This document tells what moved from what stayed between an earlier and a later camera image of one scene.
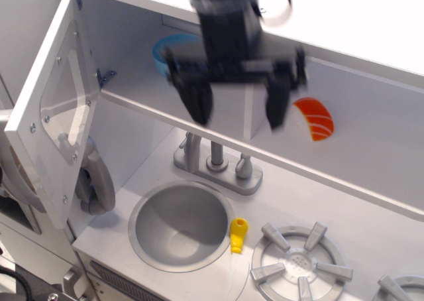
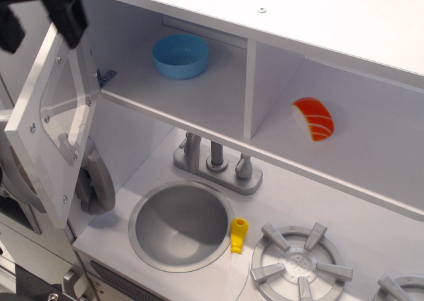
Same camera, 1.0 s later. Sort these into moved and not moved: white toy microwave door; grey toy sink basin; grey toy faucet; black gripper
Moved: black gripper
Not moved: grey toy faucet; grey toy sink basin; white toy microwave door
